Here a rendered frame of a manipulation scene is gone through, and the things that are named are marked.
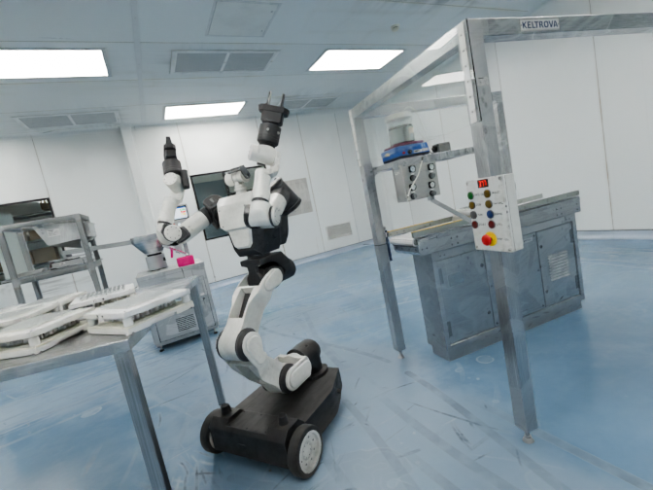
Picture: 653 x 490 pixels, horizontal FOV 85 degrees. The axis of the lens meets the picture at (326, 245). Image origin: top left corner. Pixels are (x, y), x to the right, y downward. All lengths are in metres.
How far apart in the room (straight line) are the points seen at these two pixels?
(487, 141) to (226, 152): 5.81
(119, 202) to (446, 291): 5.47
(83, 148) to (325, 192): 4.16
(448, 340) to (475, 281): 0.40
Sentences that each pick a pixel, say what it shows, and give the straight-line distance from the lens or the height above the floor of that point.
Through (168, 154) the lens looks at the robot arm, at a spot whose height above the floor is 1.49.
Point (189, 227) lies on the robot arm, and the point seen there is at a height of 1.12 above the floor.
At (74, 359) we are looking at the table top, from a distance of 1.29.
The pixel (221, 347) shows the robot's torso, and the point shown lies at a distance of 1.68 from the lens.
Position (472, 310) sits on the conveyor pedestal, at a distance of 2.42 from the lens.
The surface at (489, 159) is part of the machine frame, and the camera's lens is 1.43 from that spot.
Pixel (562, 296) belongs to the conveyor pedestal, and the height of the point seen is 0.14.
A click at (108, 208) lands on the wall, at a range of 6.62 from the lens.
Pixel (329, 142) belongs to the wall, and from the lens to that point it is 7.61.
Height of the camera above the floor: 1.10
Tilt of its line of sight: 7 degrees down
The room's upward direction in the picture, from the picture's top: 12 degrees counter-clockwise
